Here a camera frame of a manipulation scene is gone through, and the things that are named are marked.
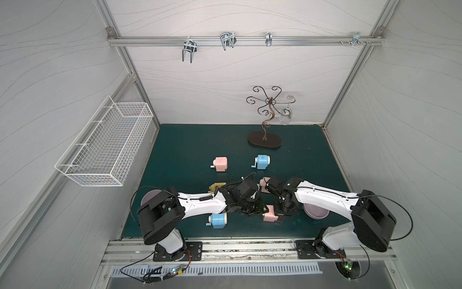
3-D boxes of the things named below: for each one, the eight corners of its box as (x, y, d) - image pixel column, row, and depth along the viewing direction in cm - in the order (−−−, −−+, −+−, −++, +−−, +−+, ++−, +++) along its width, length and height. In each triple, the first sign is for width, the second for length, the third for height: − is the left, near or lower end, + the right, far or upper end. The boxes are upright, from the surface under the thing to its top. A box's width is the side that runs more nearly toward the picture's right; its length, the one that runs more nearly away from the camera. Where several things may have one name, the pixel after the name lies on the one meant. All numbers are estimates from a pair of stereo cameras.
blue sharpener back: (251, 168, 101) (252, 161, 95) (250, 162, 104) (251, 155, 98) (268, 169, 101) (270, 161, 95) (267, 162, 104) (269, 155, 98)
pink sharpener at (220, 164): (211, 171, 99) (210, 165, 94) (212, 163, 103) (211, 156, 98) (227, 171, 99) (227, 165, 94) (227, 163, 103) (227, 156, 98)
